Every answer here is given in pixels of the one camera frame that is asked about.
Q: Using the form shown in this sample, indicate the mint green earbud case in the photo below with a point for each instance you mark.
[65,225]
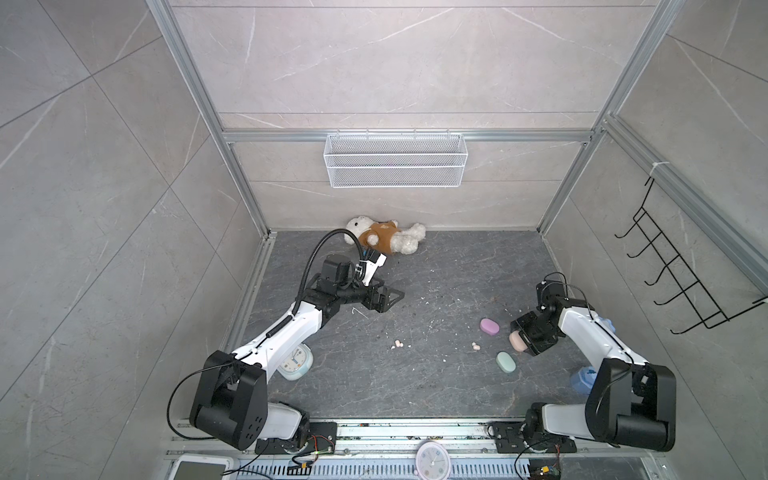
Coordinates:
[505,362]

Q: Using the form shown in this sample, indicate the purple earbud case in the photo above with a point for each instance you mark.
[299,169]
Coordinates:
[489,326]

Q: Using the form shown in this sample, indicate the white teddy bear brown hoodie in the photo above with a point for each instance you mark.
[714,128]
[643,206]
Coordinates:
[385,237]

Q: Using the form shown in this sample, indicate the white wire mesh basket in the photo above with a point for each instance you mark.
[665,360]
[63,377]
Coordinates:
[389,160]

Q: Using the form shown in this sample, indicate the pink earbud case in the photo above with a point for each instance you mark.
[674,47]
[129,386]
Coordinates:
[517,342]

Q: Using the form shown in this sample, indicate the mint alarm clock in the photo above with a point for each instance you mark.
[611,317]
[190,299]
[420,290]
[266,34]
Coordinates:
[297,364]

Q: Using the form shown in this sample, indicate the white tablet device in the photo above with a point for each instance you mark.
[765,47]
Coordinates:
[202,467]

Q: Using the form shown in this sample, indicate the white round clock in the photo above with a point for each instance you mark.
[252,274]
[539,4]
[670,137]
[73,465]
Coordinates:
[433,462]

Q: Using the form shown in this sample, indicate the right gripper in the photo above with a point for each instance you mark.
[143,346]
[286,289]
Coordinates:
[534,346]

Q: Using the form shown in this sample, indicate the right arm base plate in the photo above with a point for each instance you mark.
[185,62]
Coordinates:
[515,437]

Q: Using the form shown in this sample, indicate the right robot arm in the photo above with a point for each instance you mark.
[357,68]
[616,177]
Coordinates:
[632,402]

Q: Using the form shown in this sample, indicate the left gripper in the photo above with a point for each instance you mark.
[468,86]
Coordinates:
[373,304]

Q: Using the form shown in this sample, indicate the black wire hook rack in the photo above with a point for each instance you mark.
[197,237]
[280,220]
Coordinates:
[708,312]

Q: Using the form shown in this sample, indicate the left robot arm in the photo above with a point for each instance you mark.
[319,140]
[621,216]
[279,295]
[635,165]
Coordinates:
[231,402]

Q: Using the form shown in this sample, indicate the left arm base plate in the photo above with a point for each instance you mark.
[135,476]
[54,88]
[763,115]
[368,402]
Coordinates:
[311,437]

